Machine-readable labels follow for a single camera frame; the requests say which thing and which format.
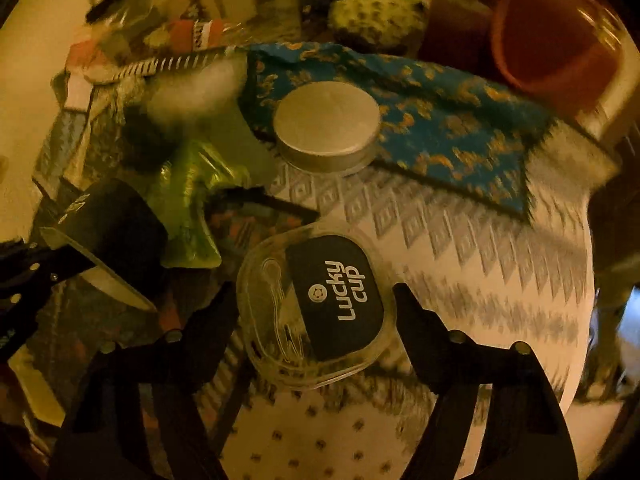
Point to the orange and white packet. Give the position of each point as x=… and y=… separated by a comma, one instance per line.
x=197, y=34

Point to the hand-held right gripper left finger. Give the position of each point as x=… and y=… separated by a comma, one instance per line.
x=220, y=320

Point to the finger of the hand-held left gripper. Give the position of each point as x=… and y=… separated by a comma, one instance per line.
x=100, y=272
x=125, y=230

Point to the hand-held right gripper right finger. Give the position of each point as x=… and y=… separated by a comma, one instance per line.
x=420, y=330

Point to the green plastic wrapper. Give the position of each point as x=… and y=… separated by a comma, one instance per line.
x=190, y=195

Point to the clear lid with black label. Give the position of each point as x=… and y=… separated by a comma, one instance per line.
x=330, y=295

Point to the blue patterned cloth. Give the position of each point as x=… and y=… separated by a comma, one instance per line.
x=440, y=125

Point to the table with patchwork cloth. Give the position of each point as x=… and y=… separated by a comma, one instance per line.
x=450, y=285

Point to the red jug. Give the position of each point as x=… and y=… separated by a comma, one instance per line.
x=550, y=35

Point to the round metal tin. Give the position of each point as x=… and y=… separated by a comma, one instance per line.
x=325, y=115

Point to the green patterned pouch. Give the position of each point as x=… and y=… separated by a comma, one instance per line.
x=380, y=20

